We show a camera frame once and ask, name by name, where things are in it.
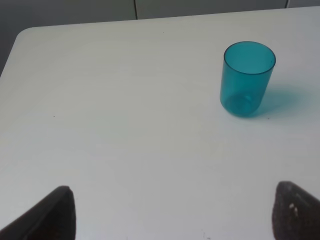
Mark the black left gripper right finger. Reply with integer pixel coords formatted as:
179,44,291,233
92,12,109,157
272,181,320,240

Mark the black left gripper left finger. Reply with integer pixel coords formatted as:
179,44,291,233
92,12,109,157
0,185,76,240

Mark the teal translucent plastic cup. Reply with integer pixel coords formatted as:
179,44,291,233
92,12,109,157
219,41,276,117

